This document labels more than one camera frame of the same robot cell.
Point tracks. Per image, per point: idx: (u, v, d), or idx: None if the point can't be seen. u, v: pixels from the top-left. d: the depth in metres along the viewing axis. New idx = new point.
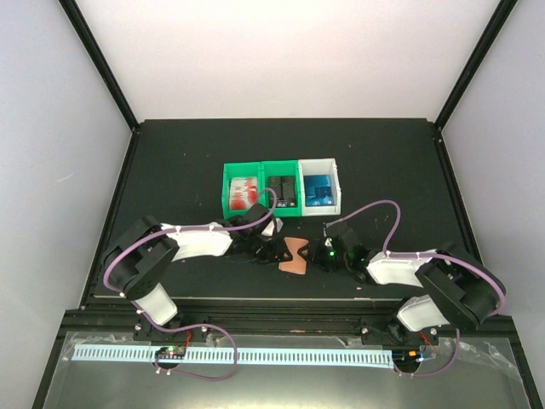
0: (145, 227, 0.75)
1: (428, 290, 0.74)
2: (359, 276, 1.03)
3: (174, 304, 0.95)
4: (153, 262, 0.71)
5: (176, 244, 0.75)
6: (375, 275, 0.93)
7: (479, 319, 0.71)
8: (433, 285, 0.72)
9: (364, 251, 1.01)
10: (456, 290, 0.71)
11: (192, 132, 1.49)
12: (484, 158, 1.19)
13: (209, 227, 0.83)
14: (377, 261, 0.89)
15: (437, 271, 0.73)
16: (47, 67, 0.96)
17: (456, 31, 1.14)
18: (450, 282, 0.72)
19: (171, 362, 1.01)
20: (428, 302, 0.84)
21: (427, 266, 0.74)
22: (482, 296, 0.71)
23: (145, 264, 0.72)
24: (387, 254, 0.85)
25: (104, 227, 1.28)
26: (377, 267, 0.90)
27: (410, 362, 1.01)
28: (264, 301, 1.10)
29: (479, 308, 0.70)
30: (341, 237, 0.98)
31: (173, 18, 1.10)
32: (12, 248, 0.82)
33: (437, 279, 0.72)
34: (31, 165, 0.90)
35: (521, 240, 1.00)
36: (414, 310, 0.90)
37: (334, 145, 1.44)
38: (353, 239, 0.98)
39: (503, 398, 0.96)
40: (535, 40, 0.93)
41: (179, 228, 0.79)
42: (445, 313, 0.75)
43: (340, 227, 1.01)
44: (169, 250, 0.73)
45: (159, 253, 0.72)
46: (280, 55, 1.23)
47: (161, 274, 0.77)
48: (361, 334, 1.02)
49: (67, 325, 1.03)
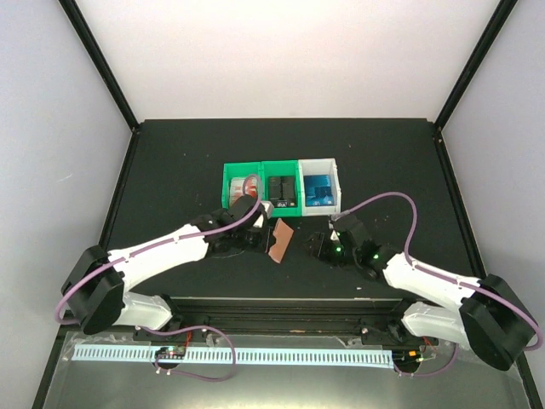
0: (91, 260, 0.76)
1: (467, 326, 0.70)
2: (370, 272, 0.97)
3: (165, 310, 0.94)
4: (97, 302, 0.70)
5: (119, 280, 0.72)
6: (391, 279, 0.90)
7: (511, 360, 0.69)
8: (479, 324, 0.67)
9: (375, 248, 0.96)
10: (499, 330, 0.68)
11: (192, 131, 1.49)
12: (484, 158, 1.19)
13: (173, 237, 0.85)
14: (401, 267, 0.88)
15: (482, 308, 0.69)
16: (46, 67, 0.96)
17: (456, 31, 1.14)
18: (494, 321, 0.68)
19: (171, 362, 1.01)
20: (448, 320, 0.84)
21: (470, 302, 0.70)
22: (520, 337, 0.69)
23: (92, 302, 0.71)
24: (411, 263, 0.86)
25: (104, 227, 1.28)
26: (396, 273, 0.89)
27: (410, 362, 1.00)
28: (263, 301, 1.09)
29: (514, 347, 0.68)
30: (349, 231, 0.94)
31: (173, 18, 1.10)
32: (12, 248, 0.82)
33: (483, 319, 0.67)
34: (31, 164, 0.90)
35: (521, 240, 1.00)
36: (424, 321, 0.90)
37: (334, 145, 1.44)
38: (364, 233, 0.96)
39: (502, 398, 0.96)
40: (535, 41, 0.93)
41: (128, 256, 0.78)
42: (474, 347, 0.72)
43: (348, 221, 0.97)
44: (112, 287, 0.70)
45: (103, 291, 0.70)
46: (280, 55, 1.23)
47: (117, 308, 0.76)
48: (360, 334, 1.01)
49: (67, 325, 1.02)
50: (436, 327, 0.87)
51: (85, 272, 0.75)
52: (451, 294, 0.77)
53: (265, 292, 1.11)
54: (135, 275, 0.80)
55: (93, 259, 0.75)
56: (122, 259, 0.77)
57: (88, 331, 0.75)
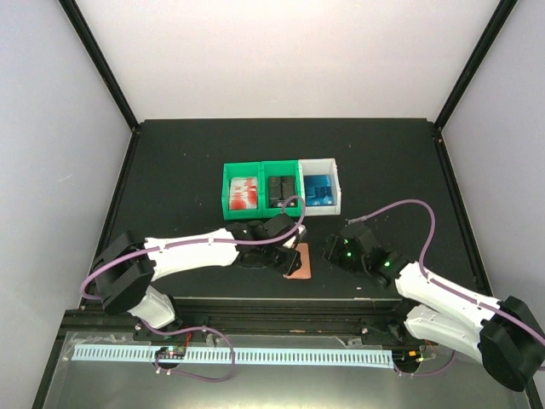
0: (129, 241, 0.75)
1: (486, 348, 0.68)
2: (378, 280, 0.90)
3: (170, 313, 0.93)
4: (126, 285, 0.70)
5: (152, 269, 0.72)
6: (404, 289, 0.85)
7: (524, 383, 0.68)
8: (498, 348, 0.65)
9: (384, 253, 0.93)
10: (517, 354, 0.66)
11: (191, 131, 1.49)
12: (484, 158, 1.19)
13: (209, 238, 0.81)
14: (413, 277, 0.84)
15: (502, 331, 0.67)
16: (47, 68, 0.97)
17: (456, 31, 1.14)
18: (513, 345, 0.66)
19: (171, 362, 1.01)
20: (458, 334, 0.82)
21: (490, 325, 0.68)
22: (538, 361, 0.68)
23: (119, 285, 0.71)
24: (427, 276, 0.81)
25: (104, 227, 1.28)
26: (408, 283, 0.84)
27: (410, 362, 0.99)
28: (263, 301, 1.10)
29: (530, 371, 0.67)
30: (358, 237, 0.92)
31: (173, 18, 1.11)
32: (11, 247, 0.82)
33: (503, 343, 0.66)
34: (31, 164, 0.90)
35: (521, 241, 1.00)
36: (430, 326, 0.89)
37: (334, 145, 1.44)
38: (371, 241, 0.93)
39: (503, 398, 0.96)
40: (535, 41, 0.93)
41: (163, 246, 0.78)
42: (490, 365, 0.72)
43: (355, 227, 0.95)
44: (142, 274, 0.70)
45: (132, 276, 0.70)
46: (279, 56, 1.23)
47: (141, 296, 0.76)
48: (360, 334, 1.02)
49: (66, 325, 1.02)
50: (442, 335, 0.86)
51: (119, 253, 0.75)
52: (467, 313, 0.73)
53: (264, 290, 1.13)
54: (168, 266, 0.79)
55: (129, 242, 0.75)
56: (155, 249, 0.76)
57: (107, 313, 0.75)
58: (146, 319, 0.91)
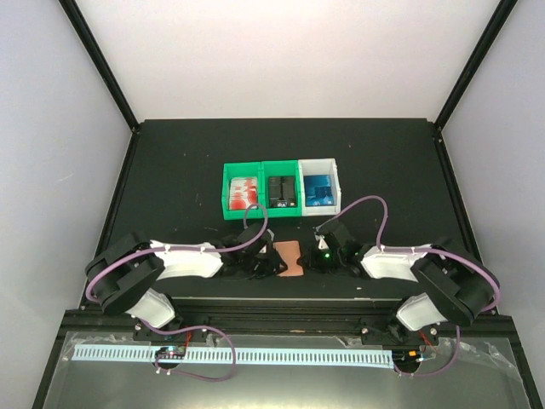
0: (134, 243, 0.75)
1: (422, 284, 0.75)
2: (353, 269, 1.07)
3: (170, 309, 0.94)
4: (136, 283, 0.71)
5: (162, 266, 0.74)
6: (370, 269, 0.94)
7: (473, 314, 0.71)
8: (427, 279, 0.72)
9: (358, 246, 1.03)
10: (451, 285, 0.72)
11: (192, 131, 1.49)
12: (484, 157, 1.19)
13: (200, 247, 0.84)
14: (370, 253, 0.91)
15: (432, 264, 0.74)
16: (47, 66, 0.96)
17: (456, 32, 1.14)
18: (444, 275, 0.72)
19: (171, 362, 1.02)
20: (425, 300, 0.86)
21: (421, 262, 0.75)
22: (476, 290, 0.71)
23: (126, 282, 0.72)
24: (381, 248, 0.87)
25: (104, 227, 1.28)
26: (372, 261, 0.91)
27: (410, 362, 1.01)
28: (263, 301, 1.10)
29: (471, 300, 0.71)
30: (333, 233, 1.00)
31: (173, 18, 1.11)
32: (12, 247, 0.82)
33: (430, 273, 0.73)
34: (30, 164, 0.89)
35: (521, 240, 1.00)
36: (413, 309, 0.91)
37: (334, 145, 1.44)
38: (347, 234, 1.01)
39: (503, 398, 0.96)
40: (534, 40, 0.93)
41: (168, 247, 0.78)
42: (440, 308, 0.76)
43: (330, 223, 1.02)
44: (154, 270, 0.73)
45: (143, 273, 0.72)
46: (279, 55, 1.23)
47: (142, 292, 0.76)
48: (360, 334, 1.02)
49: (67, 325, 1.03)
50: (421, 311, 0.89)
51: (123, 254, 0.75)
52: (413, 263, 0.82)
53: (263, 290, 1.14)
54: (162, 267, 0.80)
55: (133, 243, 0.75)
56: (161, 250, 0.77)
57: (109, 312, 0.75)
58: (146, 319, 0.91)
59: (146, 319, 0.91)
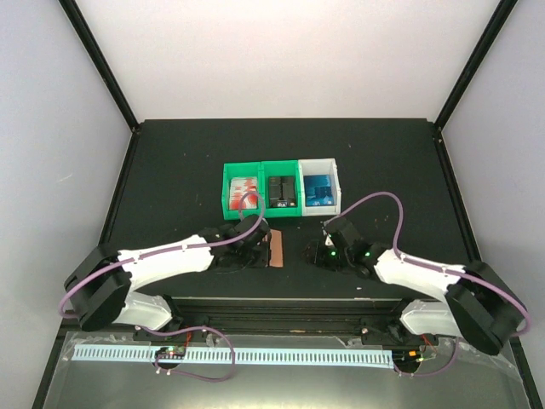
0: (100, 258, 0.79)
1: (456, 312, 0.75)
2: (362, 269, 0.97)
3: (164, 312, 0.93)
4: (103, 300, 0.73)
5: (128, 280, 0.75)
6: (383, 275, 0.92)
7: (500, 343, 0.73)
8: (464, 308, 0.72)
9: (367, 245, 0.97)
10: (484, 313, 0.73)
11: (191, 131, 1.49)
12: (484, 157, 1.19)
13: (181, 246, 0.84)
14: (389, 261, 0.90)
15: (467, 292, 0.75)
16: (47, 66, 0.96)
17: (456, 31, 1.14)
18: (479, 305, 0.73)
19: (171, 362, 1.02)
20: (444, 313, 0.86)
21: (456, 289, 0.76)
22: (507, 319, 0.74)
23: (95, 300, 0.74)
24: (401, 257, 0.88)
25: (104, 227, 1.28)
26: (387, 267, 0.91)
27: (410, 363, 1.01)
28: (264, 301, 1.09)
29: (500, 329, 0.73)
30: (341, 231, 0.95)
31: (173, 19, 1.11)
32: (12, 247, 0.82)
33: (467, 302, 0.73)
34: (29, 164, 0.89)
35: (521, 240, 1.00)
36: (423, 319, 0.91)
37: (334, 145, 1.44)
38: (353, 233, 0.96)
39: (503, 398, 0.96)
40: (534, 40, 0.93)
41: (137, 258, 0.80)
42: (465, 334, 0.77)
43: (338, 221, 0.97)
44: (120, 286, 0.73)
45: (109, 290, 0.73)
46: (279, 55, 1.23)
47: (120, 309, 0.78)
48: (361, 334, 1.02)
49: (67, 325, 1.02)
50: (433, 321, 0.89)
51: (93, 269, 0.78)
52: (438, 282, 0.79)
53: (263, 290, 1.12)
54: (140, 278, 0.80)
55: (100, 258, 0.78)
56: (130, 261, 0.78)
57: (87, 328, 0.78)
58: (143, 324, 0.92)
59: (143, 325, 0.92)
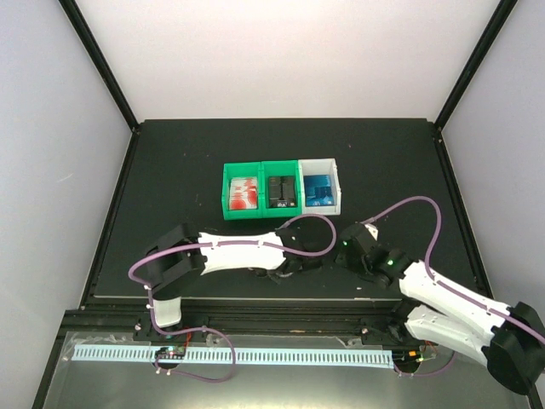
0: (184, 235, 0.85)
1: (496, 355, 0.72)
2: (381, 279, 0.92)
3: (177, 315, 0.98)
4: (177, 275, 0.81)
5: (201, 264, 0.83)
6: (408, 292, 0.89)
7: (529, 384, 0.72)
8: (510, 357, 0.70)
9: (384, 253, 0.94)
10: (524, 359, 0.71)
11: (191, 131, 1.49)
12: (484, 157, 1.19)
13: (258, 240, 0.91)
14: (418, 279, 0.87)
15: (512, 337, 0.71)
16: (47, 67, 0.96)
17: (456, 32, 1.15)
18: (521, 352, 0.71)
19: (171, 362, 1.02)
20: (462, 337, 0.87)
21: (501, 334, 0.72)
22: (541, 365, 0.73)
23: (170, 273, 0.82)
24: (434, 279, 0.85)
25: (104, 227, 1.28)
26: (414, 285, 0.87)
27: (410, 362, 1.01)
28: (265, 301, 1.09)
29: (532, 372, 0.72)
30: (355, 238, 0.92)
31: (173, 19, 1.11)
32: (13, 247, 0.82)
33: (513, 351, 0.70)
34: (30, 164, 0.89)
35: (520, 239, 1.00)
36: (435, 331, 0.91)
37: (334, 145, 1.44)
38: (370, 240, 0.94)
39: (503, 398, 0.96)
40: (534, 41, 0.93)
41: (215, 244, 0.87)
42: (494, 370, 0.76)
43: (353, 227, 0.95)
44: (194, 268, 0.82)
45: (185, 267, 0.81)
46: (279, 55, 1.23)
47: (187, 284, 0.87)
48: (360, 334, 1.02)
49: (67, 325, 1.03)
50: (449, 338, 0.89)
51: (174, 244, 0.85)
52: (479, 319, 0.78)
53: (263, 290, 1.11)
54: (215, 262, 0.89)
55: (184, 235, 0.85)
56: (208, 245, 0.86)
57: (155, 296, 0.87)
58: (154, 312, 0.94)
59: (155, 314, 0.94)
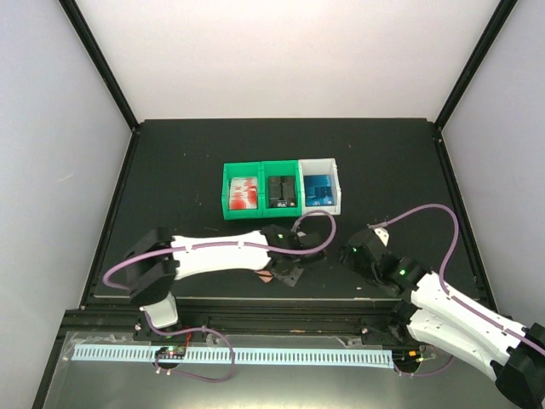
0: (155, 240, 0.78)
1: (509, 375, 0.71)
2: (391, 289, 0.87)
3: (175, 314, 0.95)
4: (150, 283, 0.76)
5: (173, 270, 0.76)
6: (420, 304, 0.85)
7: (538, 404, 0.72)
8: (526, 378, 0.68)
9: (395, 262, 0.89)
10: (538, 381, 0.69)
11: (191, 131, 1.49)
12: (484, 157, 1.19)
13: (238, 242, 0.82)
14: (432, 291, 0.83)
15: (527, 359, 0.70)
16: (47, 67, 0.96)
17: (456, 32, 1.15)
18: (536, 374, 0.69)
19: (171, 362, 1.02)
20: (467, 346, 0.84)
21: (518, 355, 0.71)
22: None
23: (145, 280, 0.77)
24: (448, 293, 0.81)
25: (104, 227, 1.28)
26: (427, 296, 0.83)
27: (410, 362, 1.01)
28: (265, 301, 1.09)
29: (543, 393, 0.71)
30: (366, 245, 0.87)
31: (172, 20, 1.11)
32: (12, 248, 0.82)
33: (530, 373, 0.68)
34: (30, 164, 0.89)
35: (520, 239, 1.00)
36: (438, 337, 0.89)
37: (334, 144, 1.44)
38: (381, 247, 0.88)
39: (503, 398, 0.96)
40: (534, 41, 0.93)
41: (189, 247, 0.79)
42: (503, 388, 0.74)
43: (363, 234, 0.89)
44: (166, 275, 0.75)
45: (158, 274, 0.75)
46: (279, 55, 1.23)
47: (166, 289, 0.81)
48: (360, 334, 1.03)
49: (66, 325, 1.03)
50: (452, 346, 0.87)
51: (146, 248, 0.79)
52: (495, 338, 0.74)
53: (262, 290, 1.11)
54: (192, 266, 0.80)
55: (155, 239, 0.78)
56: (181, 250, 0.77)
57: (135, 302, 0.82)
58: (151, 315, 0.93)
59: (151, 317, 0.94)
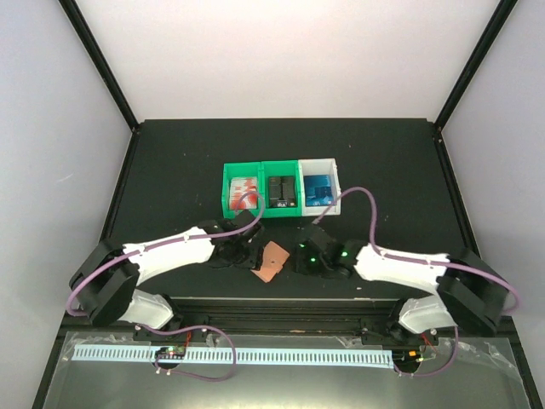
0: (106, 252, 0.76)
1: (448, 303, 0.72)
2: (341, 271, 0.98)
3: (168, 310, 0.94)
4: (112, 293, 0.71)
5: (136, 273, 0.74)
6: (366, 274, 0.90)
7: (493, 324, 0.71)
8: (457, 299, 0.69)
9: (341, 246, 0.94)
10: (475, 300, 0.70)
11: (191, 131, 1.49)
12: (484, 157, 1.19)
13: (184, 237, 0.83)
14: (370, 261, 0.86)
15: (457, 283, 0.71)
16: (46, 66, 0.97)
17: (456, 32, 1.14)
18: (469, 292, 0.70)
19: (171, 362, 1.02)
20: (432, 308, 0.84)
21: (445, 281, 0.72)
22: (496, 300, 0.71)
23: (106, 293, 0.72)
24: (381, 254, 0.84)
25: (104, 227, 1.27)
26: (368, 265, 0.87)
27: (410, 362, 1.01)
28: (265, 301, 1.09)
29: (491, 311, 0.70)
30: (310, 239, 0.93)
31: (171, 20, 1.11)
32: (12, 247, 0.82)
33: (459, 292, 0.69)
34: (29, 164, 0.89)
35: (519, 239, 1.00)
36: (415, 316, 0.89)
37: (334, 145, 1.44)
38: (324, 237, 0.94)
39: (503, 397, 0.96)
40: (534, 40, 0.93)
41: (142, 249, 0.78)
42: (460, 322, 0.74)
43: (307, 229, 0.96)
44: (129, 278, 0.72)
45: (119, 281, 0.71)
46: (279, 55, 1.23)
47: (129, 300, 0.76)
48: (360, 334, 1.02)
49: (67, 325, 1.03)
50: (427, 316, 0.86)
51: (98, 263, 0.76)
52: (426, 276, 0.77)
53: (262, 290, 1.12)
54: (150, 267, 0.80)
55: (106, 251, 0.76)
56: (135, 253, 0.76)
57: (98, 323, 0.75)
58: (144, 321, 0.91)
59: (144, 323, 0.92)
